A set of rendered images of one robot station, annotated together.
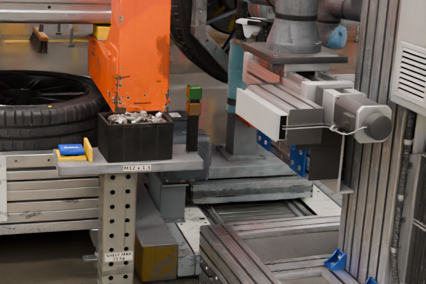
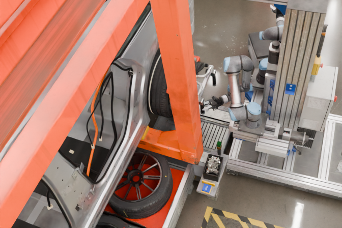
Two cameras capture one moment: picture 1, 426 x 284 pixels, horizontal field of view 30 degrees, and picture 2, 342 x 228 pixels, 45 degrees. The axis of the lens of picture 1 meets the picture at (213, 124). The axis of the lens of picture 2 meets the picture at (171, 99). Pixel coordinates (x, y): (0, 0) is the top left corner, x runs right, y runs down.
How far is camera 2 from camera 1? 332 cm
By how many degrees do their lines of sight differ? 50
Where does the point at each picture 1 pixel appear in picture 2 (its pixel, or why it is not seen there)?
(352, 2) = (245, 89)
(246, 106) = (263, 150)
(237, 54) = not seen: hidden behind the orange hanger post
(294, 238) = (244, 145)
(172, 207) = not seen: hidden behind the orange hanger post
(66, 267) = (191, 201)
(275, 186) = not seen: hidden behind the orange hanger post
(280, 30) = (255, 124)
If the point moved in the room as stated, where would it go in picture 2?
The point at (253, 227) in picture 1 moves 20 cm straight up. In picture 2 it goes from (235, 151) to (235, 142)
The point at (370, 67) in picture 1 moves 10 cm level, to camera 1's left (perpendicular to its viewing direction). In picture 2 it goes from (279, 115) to (273, 123)
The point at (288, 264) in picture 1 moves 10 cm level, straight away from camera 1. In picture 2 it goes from (261, 159) to (253, 152)
